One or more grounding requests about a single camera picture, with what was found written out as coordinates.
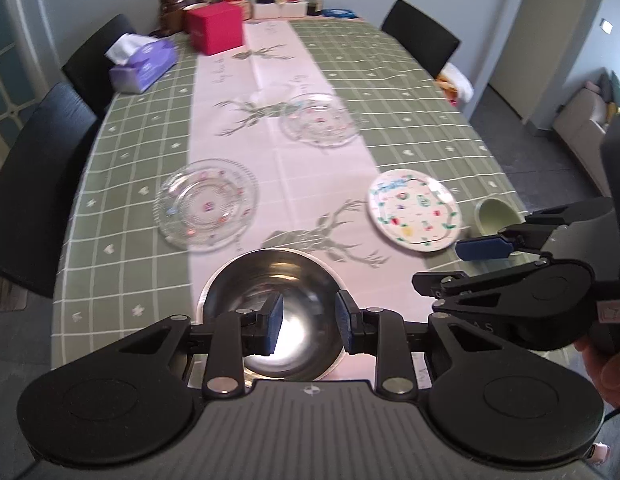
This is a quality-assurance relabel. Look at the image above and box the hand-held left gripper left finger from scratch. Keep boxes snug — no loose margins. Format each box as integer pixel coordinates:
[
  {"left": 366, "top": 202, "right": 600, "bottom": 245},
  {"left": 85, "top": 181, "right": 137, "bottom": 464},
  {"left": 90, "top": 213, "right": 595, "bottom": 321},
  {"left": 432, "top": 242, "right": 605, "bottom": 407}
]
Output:
[{"left": 107, "top": 292, "right": 285, "bottom": 401}]

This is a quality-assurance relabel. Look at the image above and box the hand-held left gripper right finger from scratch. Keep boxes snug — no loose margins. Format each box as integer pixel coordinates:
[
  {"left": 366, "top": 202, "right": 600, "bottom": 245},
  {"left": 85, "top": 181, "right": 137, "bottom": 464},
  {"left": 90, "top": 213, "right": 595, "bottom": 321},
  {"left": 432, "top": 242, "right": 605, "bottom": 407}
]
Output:
[{"left": 335, "top": 290, "right": 521, "bottom": 397}]

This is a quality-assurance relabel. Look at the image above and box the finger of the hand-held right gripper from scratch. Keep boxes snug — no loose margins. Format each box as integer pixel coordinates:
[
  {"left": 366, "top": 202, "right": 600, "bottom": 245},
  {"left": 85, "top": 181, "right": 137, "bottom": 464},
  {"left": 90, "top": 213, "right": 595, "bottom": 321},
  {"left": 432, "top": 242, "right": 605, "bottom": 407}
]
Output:
[
  {"left": 412, "top": 261, "right": 556, "bottom": 312},
  {"left": 456, "top": 199, "right": 616, "bottom": 262}
]

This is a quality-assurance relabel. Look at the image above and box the stainless steel bowl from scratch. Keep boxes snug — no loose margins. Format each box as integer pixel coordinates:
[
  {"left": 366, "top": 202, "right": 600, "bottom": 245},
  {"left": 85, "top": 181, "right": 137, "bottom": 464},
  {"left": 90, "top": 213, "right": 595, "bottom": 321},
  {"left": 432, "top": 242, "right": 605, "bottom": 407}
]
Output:
[{"left": 196, "top": 247, "right": 351, "bottom": 382}]

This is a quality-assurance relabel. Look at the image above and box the clear glass plate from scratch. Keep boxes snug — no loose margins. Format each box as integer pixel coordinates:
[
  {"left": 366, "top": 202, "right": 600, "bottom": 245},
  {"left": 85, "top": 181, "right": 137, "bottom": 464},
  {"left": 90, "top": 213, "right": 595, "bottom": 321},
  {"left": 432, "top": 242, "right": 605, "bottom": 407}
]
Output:
[
  {"left": 279, "top": 92, "right": 363, "bottom": 148},
  {"left": 154, "top": 158, "right": 261, "bottom": 252}
]

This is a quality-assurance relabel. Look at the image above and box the person's right hand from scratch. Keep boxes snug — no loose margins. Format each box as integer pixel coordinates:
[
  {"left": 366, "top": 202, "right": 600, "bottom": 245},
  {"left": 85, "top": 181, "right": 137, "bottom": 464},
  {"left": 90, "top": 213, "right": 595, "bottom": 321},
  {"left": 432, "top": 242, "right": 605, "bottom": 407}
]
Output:
[{"left": 574, "top": 332, "right": 620, "bottom": 409}]

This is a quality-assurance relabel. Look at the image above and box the white printed plate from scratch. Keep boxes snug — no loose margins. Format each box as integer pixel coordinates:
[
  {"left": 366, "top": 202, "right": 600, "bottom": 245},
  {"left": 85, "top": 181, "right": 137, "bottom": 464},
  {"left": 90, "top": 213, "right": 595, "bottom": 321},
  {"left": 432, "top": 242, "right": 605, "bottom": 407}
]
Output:
[{"left": 367, "top": 170, "right": 463, "bottom": 253}]

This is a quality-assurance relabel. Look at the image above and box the beige sofa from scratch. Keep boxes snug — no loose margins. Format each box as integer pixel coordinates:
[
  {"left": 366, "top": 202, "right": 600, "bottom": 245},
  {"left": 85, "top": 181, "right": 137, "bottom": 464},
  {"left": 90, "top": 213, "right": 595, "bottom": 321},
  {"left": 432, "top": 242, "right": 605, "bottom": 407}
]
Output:
[{"left": 552, "top": 67, "right": 620, "bottom": 198}]

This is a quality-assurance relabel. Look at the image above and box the green checked tablecloth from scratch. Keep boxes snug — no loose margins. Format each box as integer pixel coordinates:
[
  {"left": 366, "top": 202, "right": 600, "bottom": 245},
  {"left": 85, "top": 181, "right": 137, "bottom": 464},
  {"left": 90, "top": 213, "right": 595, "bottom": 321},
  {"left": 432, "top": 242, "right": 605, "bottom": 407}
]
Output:
[{"left": 50, "top": 17, "right": 528, "bottom": 391}]

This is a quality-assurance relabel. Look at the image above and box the white bag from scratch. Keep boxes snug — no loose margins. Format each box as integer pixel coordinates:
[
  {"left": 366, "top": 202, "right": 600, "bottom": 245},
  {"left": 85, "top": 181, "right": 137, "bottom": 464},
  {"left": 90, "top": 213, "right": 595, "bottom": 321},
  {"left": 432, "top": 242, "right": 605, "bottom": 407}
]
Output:
[{"left": 436, "top": 62, "right": 475, "bottom": 111}]

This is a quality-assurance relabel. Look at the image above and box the black chair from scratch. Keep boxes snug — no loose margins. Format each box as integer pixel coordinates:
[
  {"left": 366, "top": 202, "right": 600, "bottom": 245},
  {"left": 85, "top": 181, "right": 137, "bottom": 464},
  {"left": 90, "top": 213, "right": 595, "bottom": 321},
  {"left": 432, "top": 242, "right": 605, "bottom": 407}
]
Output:
[
  {"left": 61, "top": 14, "right": 138, "bottom": 118},
  {"left": 380, "top": 0, "right": 461, "bottom": 81},
  {"left": 0, "top": 82, "right": 100, "bottom": 301}
]

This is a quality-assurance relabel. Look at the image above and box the purple tissue pack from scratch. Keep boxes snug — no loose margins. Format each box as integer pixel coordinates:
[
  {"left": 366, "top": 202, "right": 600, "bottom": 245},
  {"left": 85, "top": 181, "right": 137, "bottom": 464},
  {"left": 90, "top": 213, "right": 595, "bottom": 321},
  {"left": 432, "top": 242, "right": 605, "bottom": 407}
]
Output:
[{"left": 104, "top": 33, "right": 179, "bottom": 95}]

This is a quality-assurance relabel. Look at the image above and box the red box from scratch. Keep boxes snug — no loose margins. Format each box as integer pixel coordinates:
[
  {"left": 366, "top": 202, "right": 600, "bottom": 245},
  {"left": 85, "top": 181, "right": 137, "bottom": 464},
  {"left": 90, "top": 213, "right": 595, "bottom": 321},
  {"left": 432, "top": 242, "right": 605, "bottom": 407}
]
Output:
[{"left": 185, "top": 2, "right": 245, "bottom": 55}]

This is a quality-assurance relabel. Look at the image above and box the brown ceramic jar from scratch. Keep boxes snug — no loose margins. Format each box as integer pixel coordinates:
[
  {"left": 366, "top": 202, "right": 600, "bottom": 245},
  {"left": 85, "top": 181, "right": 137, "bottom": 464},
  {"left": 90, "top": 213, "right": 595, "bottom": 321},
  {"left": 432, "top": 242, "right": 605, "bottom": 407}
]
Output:
[{"left": 157, "top": 0, "right": 191, "bottom": 36}]

